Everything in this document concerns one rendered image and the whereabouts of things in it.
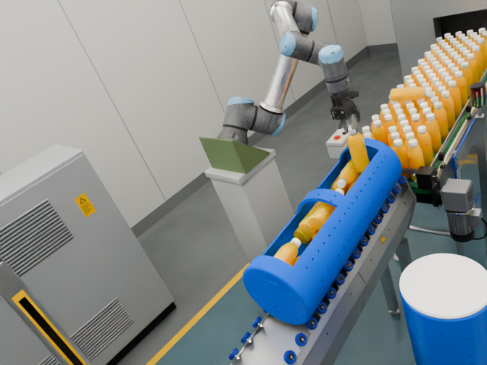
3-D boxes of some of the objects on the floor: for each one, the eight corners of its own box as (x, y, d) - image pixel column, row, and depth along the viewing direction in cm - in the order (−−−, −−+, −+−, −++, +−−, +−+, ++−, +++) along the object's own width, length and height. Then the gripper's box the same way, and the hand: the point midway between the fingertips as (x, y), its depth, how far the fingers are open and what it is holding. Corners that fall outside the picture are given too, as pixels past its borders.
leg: (411, 321, 246) (393, 242, 216) (414, 313, 250) (397, 235, 220) (421, 324, 243) (404, 244, 213) (424, 316, 246) (408, 237, 216)
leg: (388, 314, 256) (367, 237, 226) (391, 307, 259) (372, 231, 229) (397, 317, 252) (378, 240, 222) (401, 310, 255) (382, 232, 225)
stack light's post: (487, 278, 253) (473, 117, 200) (488, 273, 255) (475, 114, 203) (494, 279, 250) (483, 117, 198) (496, 275, 252) (485, 113, 200)
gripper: (321, 95, 170) (333, 140, 180) (346, 93, 162) (358, 140, 173) (330, 85, 175) (342, 129, 185) (356, 84, 167) (367, 129, 178)
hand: (352, 129), depth 180 cm, fingers closed on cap, 4 cm apart
